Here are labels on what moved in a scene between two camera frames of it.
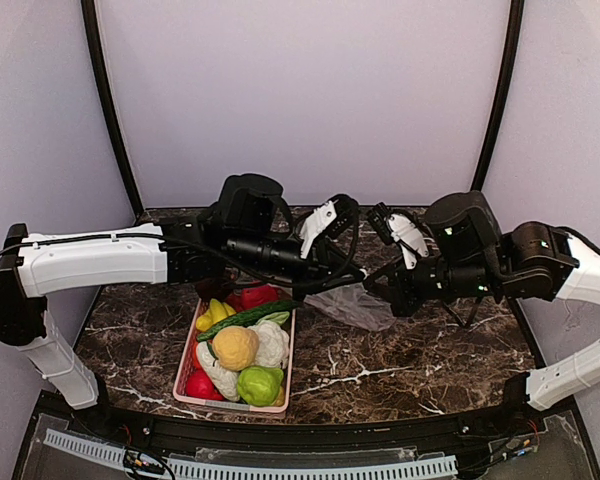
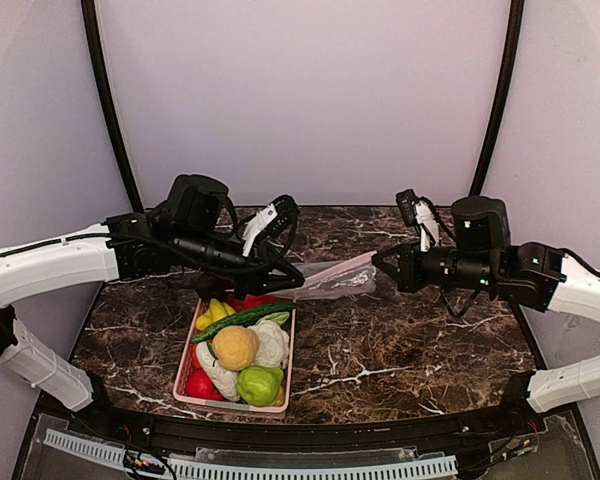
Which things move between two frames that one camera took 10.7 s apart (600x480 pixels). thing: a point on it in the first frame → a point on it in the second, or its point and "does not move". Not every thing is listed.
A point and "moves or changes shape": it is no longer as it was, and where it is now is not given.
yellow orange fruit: (235, 348) does not move
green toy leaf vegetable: (275, 317) does not move
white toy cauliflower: (273, 344) does not move
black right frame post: (514, 45) does not move
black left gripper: (321, 261) → (250, 270)
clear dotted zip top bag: (357, 307) moves or changes shape
